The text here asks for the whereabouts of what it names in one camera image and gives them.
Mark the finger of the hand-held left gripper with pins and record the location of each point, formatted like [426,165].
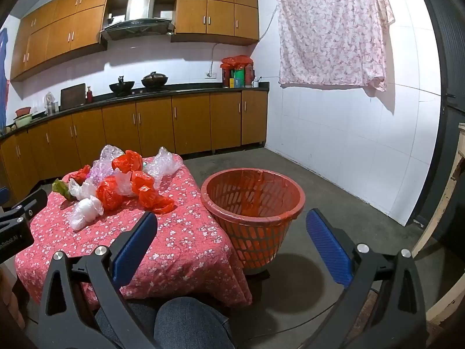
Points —
[3,193]
[32,203]

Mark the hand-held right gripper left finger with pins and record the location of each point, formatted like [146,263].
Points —
[134,247]

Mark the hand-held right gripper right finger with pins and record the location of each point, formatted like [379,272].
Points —
[327,247]

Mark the red plastic basket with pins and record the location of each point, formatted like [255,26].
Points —
[254,240]

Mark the person's left hand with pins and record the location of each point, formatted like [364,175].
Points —
[9,298]

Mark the white plastic bag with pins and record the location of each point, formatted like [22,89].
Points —
[78,189]
[123,183]
[83,212]

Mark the red floral tablecloth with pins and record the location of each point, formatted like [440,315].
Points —
[181,232]

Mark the green basin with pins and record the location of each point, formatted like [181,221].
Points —
[22,120]

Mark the red basin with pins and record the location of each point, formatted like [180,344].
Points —
[23,111]

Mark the person's leg in jeans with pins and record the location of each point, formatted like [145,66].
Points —
[189,323]

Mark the clear jar with plastic bag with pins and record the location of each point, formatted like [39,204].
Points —
[50,105]

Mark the brown cutting board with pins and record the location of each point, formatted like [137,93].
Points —
[72,97]

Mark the red bottle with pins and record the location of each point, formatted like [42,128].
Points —
[89,96]

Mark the pink and blue cloth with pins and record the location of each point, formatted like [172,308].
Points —
[3,61]

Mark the wooden lower cabinets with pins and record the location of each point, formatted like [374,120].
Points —
[189,120]

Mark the wooden cabinets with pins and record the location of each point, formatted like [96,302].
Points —
[214,14]
[189,120]

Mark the black wok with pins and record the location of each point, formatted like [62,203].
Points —
[121,87]

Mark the black kitchen countertop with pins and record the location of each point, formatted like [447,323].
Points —
[189,90]

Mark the black pot with lid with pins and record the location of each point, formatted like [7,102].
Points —
[154,80]

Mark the white mug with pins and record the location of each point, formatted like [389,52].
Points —
[255,84]

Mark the green box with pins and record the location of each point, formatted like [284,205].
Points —
[238,79]

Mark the red bag with boxes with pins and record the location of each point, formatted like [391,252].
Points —
[236,61]

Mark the steel range hood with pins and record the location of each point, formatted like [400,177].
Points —
[140,25]

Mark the pink floral hanging sheet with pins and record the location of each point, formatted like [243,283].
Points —
[327,32]

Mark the dark door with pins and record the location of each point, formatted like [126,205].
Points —
[450,43]

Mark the wooden upper cabinets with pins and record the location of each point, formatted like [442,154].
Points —
[214,14]

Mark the cream wooden frame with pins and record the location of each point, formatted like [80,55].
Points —
[445,203]

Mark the white wall outlet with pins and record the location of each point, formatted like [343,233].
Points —
[210,75]

